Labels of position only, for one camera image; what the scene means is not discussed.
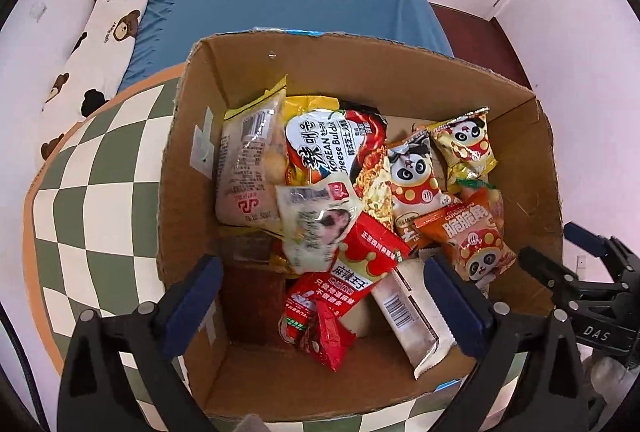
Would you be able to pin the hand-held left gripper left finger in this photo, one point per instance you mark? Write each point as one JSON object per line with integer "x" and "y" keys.
{"x": 195, "y": 302}

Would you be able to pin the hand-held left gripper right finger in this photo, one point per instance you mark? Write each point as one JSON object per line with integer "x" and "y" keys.
{"x": 456, "y": 308}

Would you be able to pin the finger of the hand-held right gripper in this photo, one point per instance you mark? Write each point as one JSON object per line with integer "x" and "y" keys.
{"x": 587, "y": 239}
{"x": 545, "y": 269}

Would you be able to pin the long white barcode snack packet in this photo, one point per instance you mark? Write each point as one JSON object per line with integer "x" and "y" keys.
{"x": 405, "y": 312}

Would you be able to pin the translucent yellow-edged snack packet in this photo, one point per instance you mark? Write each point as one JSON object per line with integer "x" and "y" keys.
{"x": 250, "y": 162}

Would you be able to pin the yellow panda snack packet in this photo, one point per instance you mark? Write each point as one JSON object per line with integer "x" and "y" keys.
{"x": 465, "y": 142}

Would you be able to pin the brown cardboard box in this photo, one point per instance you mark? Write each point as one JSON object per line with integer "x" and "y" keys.
{"x": 350, "y": 62}

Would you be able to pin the dark brown snack packet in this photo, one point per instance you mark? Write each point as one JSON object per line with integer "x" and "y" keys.
{"x": 260, "y": 272}

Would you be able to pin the orange panda snack packet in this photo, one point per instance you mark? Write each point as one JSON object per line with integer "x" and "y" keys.
{"x": 475, "y": 237}

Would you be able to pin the red crown-print snack packet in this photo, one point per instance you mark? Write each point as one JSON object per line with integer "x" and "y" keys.
{"x": 360, "y": 262}

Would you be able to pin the small red snack packet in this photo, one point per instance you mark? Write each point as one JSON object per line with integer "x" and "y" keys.
{"x": 327, "y": 337}

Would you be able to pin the red polka-dot panda snack packet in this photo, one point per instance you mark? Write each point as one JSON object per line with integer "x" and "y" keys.
{"x": 415, "y": 182}

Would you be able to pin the clear packet with dark picture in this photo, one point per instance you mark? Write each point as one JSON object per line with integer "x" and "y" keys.
{"x": 315, "y": 222}

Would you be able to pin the round green checkered table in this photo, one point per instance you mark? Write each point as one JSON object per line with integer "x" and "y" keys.
{"x": 100, "y": 192}

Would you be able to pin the large red noodle packet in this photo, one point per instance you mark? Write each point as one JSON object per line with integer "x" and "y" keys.
{"x": 330, "y": 147}

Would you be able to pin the white bear-print pillow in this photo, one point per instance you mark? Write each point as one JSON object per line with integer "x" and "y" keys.
{"x": 100, "y": 42}

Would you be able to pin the clear wall hook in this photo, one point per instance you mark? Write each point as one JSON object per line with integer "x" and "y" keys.
{"x": 39, "y": 10}

